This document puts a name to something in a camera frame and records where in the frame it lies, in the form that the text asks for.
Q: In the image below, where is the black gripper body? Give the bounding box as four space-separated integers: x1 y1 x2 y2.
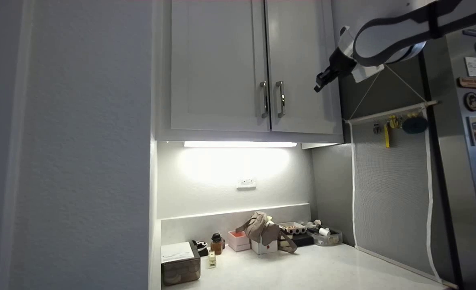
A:
326 47 358 78

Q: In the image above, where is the white cabinet door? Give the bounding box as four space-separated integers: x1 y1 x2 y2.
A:
167 0 271 136
263 0 337 138

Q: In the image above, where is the under-cabinet light strip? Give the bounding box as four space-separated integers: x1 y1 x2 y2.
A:
182 141 300 151

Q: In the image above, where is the brown box white top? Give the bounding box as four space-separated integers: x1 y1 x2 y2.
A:
159 241 203 288

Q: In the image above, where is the white key rack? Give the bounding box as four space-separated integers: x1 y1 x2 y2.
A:
345 64 440 130

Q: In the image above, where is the yellow hanging tool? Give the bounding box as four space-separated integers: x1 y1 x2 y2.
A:
384 120 393 152

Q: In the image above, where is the wooden Mammoth Mountain magnet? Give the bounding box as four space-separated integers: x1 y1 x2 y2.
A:
456 76 476 93

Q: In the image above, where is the round black tan magnet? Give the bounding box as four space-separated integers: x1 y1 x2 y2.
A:
463 91 476 114

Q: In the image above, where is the dark flat box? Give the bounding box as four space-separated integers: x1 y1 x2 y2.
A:
279 221 317 249

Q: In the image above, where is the gray tray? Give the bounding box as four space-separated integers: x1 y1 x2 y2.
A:
311 228 345 249

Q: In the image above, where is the white cardboard box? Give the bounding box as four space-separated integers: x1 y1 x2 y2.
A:
250 238 279 257

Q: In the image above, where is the pink box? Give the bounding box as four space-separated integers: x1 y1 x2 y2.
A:
225 230 253 254

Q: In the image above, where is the stainless steel refrigerator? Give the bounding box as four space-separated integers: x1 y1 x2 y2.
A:
419 22 476 290

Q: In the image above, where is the brown figurine bottle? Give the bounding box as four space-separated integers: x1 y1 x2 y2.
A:
209 231 227 257

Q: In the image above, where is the small black object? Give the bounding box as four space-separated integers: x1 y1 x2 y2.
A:
190 239 211 259

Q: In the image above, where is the white wall outlet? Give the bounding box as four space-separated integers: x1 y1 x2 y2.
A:
235 178 259 192

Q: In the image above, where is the white cable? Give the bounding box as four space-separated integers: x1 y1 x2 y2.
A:
422 128 445 284

